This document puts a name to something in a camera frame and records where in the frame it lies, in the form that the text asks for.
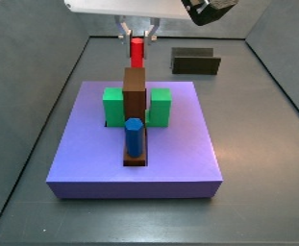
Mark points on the green U-shaped block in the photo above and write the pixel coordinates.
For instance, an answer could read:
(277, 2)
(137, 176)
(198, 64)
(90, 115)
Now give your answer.
(157, 114)

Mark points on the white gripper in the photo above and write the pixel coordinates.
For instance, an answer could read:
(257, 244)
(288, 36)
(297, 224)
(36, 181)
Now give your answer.
(145, 8)

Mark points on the red peg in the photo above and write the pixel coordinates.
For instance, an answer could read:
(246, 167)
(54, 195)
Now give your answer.
(137, 52)

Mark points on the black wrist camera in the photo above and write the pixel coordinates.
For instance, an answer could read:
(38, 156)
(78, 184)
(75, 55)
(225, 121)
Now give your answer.
(207, 11)

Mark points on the brown block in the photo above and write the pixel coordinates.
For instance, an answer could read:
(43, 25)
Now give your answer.
(134, 106)

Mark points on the purple board base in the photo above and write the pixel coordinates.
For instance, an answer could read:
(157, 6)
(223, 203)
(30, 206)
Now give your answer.
(87, 168)

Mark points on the blue hexagonal peg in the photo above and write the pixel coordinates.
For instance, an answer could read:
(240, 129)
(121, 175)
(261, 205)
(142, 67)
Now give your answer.
(134, 129)

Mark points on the black angle bracket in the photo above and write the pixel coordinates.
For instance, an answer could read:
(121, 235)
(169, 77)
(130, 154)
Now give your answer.
(194, 61)

